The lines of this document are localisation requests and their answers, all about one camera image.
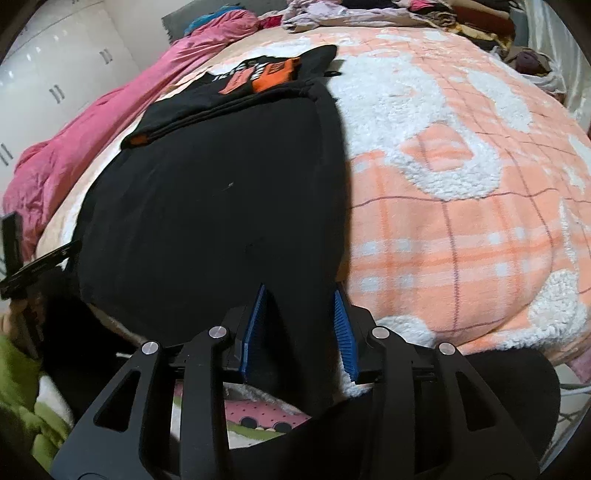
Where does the white satin curtain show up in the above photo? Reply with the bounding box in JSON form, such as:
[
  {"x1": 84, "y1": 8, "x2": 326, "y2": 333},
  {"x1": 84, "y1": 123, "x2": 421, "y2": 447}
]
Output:
[{"x1": 522, "y1": 0, "x2": 591, "y2": 137}]

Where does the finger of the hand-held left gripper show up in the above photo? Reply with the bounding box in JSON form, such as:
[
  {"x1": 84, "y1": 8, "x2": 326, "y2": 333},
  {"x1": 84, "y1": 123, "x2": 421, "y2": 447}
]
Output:
[
  {"x1": 0, "y1": 211, "x2": 25, "y2": 280},
  {"x1": 0, "y1": 239, "x2": 83, "y2": 300}
]

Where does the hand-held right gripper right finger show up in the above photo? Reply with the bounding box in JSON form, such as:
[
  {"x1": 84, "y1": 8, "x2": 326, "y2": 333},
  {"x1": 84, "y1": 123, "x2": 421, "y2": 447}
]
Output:
[{"x1": 333, "y1": 282, "x2": 542, "y2": 480}]

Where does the grey headboard cover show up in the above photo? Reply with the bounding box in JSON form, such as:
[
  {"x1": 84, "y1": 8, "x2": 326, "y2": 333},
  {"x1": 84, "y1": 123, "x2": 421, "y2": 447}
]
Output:
[{"x1": 161, "y1": 0, "x2": 287, "y2": 43}]

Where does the pile of folded clothes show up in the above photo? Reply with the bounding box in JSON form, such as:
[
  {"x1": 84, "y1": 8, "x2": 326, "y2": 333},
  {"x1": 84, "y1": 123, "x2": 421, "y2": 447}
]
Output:
[{"x1": 342, "y1": 0, "x2": 519, "y2": 52}]

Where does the white plastic bag with clothes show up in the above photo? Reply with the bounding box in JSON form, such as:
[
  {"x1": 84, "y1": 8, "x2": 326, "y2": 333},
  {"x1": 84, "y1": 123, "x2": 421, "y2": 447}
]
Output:
[{"x1": 503, "y1": 46, "x2": 566, "y2": 104}]

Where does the black long-sleeve sweater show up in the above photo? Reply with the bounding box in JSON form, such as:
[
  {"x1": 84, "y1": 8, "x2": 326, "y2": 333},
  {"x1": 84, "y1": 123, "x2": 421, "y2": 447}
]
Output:
[{"x1": 71, "y1": 44, "x2": 360, "y2": 418}]

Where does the lavender crumpled cloth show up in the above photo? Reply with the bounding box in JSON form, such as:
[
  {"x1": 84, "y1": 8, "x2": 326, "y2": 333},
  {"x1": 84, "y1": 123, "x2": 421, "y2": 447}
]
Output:
[{"x1": 281, "y1": 0, "x2": 419, "y2": 34}]

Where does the pink quilt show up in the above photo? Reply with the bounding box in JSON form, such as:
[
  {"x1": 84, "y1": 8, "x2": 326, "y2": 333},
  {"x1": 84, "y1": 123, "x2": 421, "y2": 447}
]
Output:
[{"x1": 2, "y1": 10, "x2": 260, "y2": 261}]

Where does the peach plaid fleece blanket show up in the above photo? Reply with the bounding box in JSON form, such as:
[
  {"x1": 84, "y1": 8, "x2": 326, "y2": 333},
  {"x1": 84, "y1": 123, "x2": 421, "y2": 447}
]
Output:
[{"x1": 34, "y1": 23, "x2": 591, "y2": 398}]

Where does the pink watermelon print cloth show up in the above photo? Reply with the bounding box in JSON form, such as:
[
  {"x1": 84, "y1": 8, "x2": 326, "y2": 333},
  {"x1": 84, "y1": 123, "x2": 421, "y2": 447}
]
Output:
[{"x1": 173, "y1": 383, "x2": 312, "y2": 450}]

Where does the white wardrobe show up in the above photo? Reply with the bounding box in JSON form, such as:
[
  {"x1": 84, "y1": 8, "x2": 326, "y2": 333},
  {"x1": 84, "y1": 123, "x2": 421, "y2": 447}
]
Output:
[{"x1": 0, "y1": 0, "x2": 145, "y2": 178}]

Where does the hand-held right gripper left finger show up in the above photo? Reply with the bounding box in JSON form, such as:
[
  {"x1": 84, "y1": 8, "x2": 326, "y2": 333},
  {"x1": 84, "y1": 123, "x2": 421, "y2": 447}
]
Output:
[{"x1": 52, "y1": 282, "x2": 269, "y2": 480}]

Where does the blue cloth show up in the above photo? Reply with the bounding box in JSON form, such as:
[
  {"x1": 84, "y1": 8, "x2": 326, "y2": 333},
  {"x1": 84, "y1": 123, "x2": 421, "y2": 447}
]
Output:
[{"x1": 184, "y1": 7, "x2": 241, "y2": 37}]

